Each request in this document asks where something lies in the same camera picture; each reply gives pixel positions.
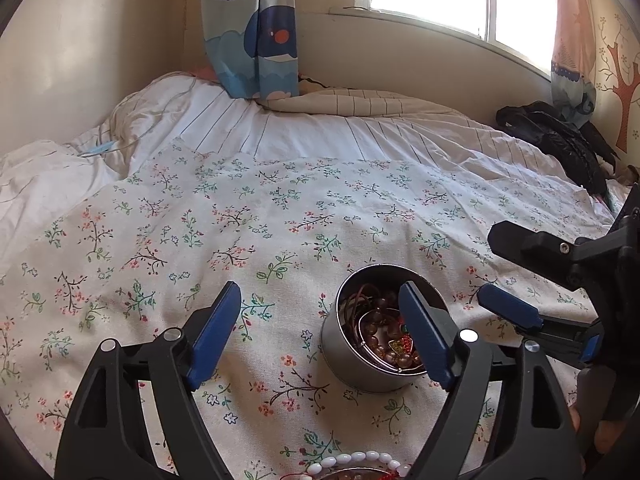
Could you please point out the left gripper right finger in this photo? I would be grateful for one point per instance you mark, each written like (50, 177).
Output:
(533, 436)

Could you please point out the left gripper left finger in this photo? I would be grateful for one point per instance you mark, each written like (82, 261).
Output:
(105, 434)

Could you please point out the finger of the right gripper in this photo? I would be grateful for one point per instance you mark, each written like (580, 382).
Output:
(570, 265)
(563, 340)

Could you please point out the jewelry pile in tin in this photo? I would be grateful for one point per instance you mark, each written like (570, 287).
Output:
(372, 322)

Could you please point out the person right hand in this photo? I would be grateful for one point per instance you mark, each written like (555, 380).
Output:
(607, 433)

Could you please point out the black jacket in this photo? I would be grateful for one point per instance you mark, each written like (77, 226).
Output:
(576, 149)

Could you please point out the round silver metal tin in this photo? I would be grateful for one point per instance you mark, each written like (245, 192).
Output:
(343, 360)

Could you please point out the floral white bedspread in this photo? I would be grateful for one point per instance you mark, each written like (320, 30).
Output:
(87, 255)

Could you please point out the right whale print curtain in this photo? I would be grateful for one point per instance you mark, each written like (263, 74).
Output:
(573, 60)

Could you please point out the whale print curtain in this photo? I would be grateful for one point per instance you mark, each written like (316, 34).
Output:
(573, 60)
(252, 47)

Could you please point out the beige striped pillow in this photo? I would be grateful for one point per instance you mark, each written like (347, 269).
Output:
(357, 103)

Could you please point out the white striped duvet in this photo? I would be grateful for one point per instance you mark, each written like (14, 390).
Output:
(250, 124)

